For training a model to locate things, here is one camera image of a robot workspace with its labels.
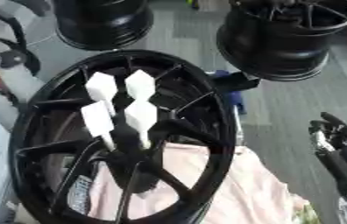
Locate black spoked wheel rim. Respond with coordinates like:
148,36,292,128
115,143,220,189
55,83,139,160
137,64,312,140
215,0,347,82

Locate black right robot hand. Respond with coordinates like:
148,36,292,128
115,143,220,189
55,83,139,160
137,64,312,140
307,111,347,200

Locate blue and black stand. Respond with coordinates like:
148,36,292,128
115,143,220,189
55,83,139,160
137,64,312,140
205,69,261,116

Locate black chair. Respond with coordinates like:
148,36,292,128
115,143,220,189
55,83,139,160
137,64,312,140
0,0,53,77

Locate black spoked wheel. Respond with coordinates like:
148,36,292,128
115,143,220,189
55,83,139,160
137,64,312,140
6,49,241,224

